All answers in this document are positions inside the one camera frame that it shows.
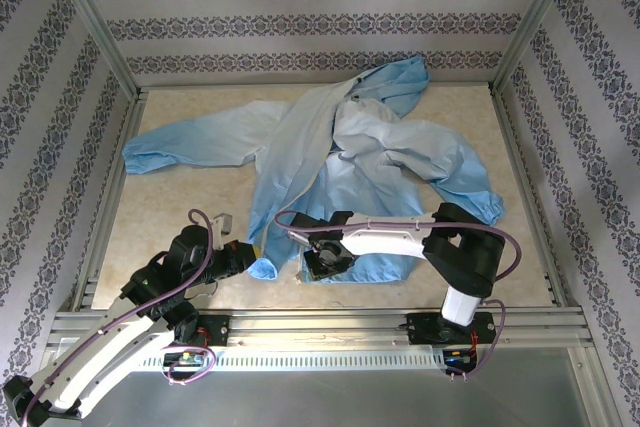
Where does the small left connector board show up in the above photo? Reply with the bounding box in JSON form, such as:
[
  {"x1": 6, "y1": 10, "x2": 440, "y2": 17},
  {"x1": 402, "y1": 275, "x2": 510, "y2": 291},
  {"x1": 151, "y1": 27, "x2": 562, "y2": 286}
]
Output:
[{"x1": 163, "y1": 351, "x2": 209, "y2": 369}]

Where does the small right connector board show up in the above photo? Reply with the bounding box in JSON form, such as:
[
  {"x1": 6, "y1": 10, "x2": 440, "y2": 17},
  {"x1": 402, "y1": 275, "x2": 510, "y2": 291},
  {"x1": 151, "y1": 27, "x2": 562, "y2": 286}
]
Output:
[{"x1": 443, "y1": 348, "x2": 480, "y2": 367}]

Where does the light blue zip jacket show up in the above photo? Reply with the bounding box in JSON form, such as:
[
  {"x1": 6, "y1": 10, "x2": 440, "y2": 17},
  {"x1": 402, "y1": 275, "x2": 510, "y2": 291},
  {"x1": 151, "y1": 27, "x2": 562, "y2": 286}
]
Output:
[{"x1": 122, "y1": 55, "x2": 506, "y2": 284}]

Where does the aluminium table side rail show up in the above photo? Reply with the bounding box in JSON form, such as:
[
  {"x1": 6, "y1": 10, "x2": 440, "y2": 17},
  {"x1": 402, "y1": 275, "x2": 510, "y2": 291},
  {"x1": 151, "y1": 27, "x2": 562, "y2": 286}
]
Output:
[
  {"x1": 69, "y1": 89, "x2": 151, "y2": 311},
  {"x1": 492, "y1": 89, "x2": 571, "y2": 308}
]

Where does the sheet metal panel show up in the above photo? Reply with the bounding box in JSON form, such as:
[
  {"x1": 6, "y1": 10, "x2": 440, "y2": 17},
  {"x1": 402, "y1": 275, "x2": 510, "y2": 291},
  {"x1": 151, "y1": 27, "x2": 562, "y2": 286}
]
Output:
[{"x1": 29, "y1": 346, "x2": 601, "y2": 427}]

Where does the slotted metal cable duct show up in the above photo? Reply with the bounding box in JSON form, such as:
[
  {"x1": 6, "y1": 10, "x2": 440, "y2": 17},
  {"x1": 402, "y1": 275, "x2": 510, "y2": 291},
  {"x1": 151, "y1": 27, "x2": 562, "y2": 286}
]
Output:
[{"x1": 67, "y1": 349, "x2": 446, "y2": 373}]

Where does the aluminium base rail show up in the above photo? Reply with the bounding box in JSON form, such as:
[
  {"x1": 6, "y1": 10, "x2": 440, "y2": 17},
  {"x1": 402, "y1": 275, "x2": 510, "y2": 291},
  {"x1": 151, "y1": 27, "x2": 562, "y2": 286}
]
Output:
[{"x1": 47, "y1": 310, "x2": 594, "y2": 348}]

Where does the aluminium frame post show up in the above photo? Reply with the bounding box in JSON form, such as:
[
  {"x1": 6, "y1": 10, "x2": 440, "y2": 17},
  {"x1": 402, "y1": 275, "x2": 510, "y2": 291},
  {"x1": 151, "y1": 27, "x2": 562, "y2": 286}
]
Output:
[
  {"x1": 489, "y1": 0, "x2": 589, "y2": 96},
  {"x1": 42, "y1": 0, "x2": 149, "y2": 101}
]

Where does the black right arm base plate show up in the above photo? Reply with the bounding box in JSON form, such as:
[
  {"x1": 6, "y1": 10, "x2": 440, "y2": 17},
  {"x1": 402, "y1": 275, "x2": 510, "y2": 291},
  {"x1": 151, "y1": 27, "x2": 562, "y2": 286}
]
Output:
[{"x1": 406, "y1": 311, "x2": 499, "y2": 346}]

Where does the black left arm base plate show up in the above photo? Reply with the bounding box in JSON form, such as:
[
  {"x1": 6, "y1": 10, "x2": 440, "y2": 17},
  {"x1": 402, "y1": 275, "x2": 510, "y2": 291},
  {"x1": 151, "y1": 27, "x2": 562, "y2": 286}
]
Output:
[{"x1": 141, "y1": 314, "x2": 232, "y2": 348}]

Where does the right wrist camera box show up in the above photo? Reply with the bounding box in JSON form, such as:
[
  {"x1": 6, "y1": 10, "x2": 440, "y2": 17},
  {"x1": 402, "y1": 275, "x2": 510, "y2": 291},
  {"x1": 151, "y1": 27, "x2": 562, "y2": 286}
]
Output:
[{"x1": 285, "y1": 228, "x2": 314, "y2": 248}]

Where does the small connector board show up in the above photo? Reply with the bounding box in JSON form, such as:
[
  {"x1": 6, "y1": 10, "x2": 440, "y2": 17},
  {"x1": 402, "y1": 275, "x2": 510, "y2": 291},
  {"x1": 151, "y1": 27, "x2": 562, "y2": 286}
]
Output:
[
  {"x1": 443, "y1": 348, "x2": 480, "y2": 367},
  {"x1": 163, "y1": 351, "x2": 209, "y2": 369}
]

